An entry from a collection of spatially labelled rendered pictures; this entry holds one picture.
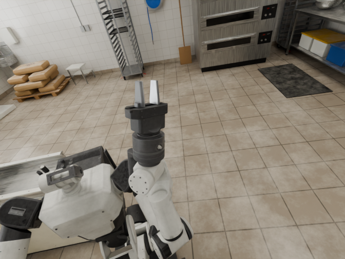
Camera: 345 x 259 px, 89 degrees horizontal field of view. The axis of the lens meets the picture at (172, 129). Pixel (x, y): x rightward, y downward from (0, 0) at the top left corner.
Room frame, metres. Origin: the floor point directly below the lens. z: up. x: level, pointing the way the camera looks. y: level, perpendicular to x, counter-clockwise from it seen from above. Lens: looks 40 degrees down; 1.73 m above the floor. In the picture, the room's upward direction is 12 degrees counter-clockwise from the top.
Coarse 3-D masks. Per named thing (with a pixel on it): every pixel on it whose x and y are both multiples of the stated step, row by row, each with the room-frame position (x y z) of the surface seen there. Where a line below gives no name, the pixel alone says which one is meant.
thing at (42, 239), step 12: (24, 168) 0.96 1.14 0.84; (36, 168) 0.93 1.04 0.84; (48, 168) 0.91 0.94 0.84; (0, 180) 0.88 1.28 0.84; (12, 180) 0.86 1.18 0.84; (24, 180) 0.84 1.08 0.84; (36, 180) 0.81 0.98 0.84; (0, 192) 0.78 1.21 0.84; (12, 192) 0.75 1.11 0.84; (0, 228) 0.66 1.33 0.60; (36, 228) 0.66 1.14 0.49; (48, 228) 0.66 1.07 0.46; (36, 240) 0.66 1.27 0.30; (48, 240) 0.66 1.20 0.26; (60, 240) 0.66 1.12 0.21; (72, 240) 0.66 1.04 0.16; (84, 240) 0.66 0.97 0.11; (36, 252) 0.69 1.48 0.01
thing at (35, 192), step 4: (36, 188) 0.70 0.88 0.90; (16, 192) 0.70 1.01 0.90; (20, 192) 0.69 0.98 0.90; (24, 192) 0.68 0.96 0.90; (28, 192) 0.68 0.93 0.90; (32, 192) 0.67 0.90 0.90; (36, 192) 0.67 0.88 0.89; (40, 192) 0.67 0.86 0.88; (0, 196) 0.69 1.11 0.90; (4, 196) 0.68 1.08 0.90; (8, 196) 0.68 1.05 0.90; (12, 196) 0.67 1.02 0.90; (24, 196) 0.67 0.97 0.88; (28, 196) 0.67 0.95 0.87; (32, 196) 0.67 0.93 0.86; (36, 196) 0.67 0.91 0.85; (40, 196) 0.67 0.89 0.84; (0, 200) 0.67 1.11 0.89; (4, 200) 0.67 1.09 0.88; (0, 204) 0.67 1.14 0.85
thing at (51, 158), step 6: (42, 156) 0.98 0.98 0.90; (48, 156) 0.97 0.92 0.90; (54, 156) 0.96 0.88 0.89; (60, 156) 0.96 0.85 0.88; (12, 162) 0.98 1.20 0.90; (18, 162) 0.97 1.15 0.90; (24, 162) 0.96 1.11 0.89; (30, 162) 0.96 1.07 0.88; (36, 162) 0.96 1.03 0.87; (42, 162) 0.96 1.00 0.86; (48, 162) 0.96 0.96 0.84; (0, 168) 0.96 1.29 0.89; (6, 168) 0.96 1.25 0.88; (12, 168) 0.96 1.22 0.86; (18, 168) 0.96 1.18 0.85
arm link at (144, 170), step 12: (132, 156) 0.34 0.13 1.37; (144, 156) 0.31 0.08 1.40; (156, 156) 0.31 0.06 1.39; (132, 168) 0.33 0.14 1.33; (144, 168) 0.30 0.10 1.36; (156, 168) 0.30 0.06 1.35; (132, 180) 0.28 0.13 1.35; (144, 180) 0.27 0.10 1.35; (156, 180) 0.29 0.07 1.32; (144, 192) 0.26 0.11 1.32
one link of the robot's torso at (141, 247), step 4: (140, 236) 0.52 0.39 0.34; (144, 236) 0.51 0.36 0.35; (128, 240) 0.51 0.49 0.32; (140, 240) 0.48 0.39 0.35; (144, 240) 0.48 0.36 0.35; (128, 244) 0.48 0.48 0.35; (140, 244) 0.46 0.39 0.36; (144, 244) 0.45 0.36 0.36; (148, 244) 0.46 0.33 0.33; (140, 248) 0.43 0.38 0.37; (144, 248) 0.42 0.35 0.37; (148, 248) 0.43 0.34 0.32; (140, 252) 0.40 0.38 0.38; (144, 252) 0.40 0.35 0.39; (148, 252) 0.41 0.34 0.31; (140, 256) 0.37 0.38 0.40; (144, 256) 0.37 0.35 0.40; (148, 256) 0.40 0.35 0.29
